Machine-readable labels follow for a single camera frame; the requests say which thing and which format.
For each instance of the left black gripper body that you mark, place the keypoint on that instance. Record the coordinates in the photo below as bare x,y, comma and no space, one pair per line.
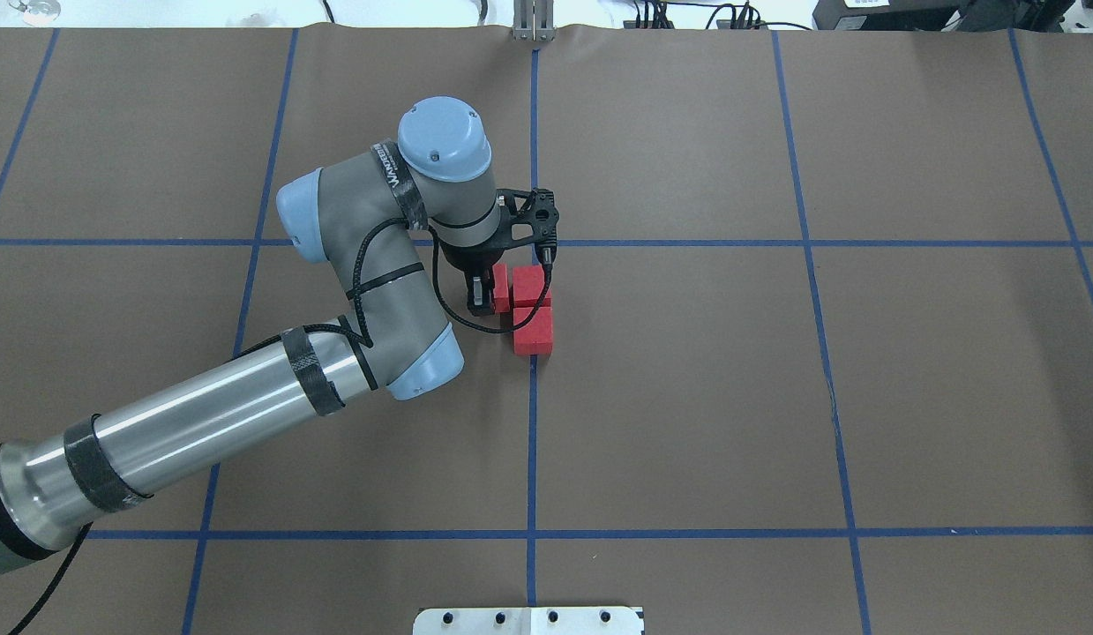
472,263

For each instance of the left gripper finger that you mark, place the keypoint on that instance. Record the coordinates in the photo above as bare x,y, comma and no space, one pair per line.
480,293

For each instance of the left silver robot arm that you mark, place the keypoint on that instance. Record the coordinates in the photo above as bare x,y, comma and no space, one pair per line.
355,218

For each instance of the black box with label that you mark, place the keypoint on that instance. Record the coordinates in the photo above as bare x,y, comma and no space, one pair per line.
900,16

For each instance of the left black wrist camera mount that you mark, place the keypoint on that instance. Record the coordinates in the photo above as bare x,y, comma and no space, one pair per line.
529,218

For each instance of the aluminium frame post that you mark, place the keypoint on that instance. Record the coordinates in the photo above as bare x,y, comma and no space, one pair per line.
533,20

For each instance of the white pedestal column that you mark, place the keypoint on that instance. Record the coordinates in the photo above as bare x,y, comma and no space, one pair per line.
531,620

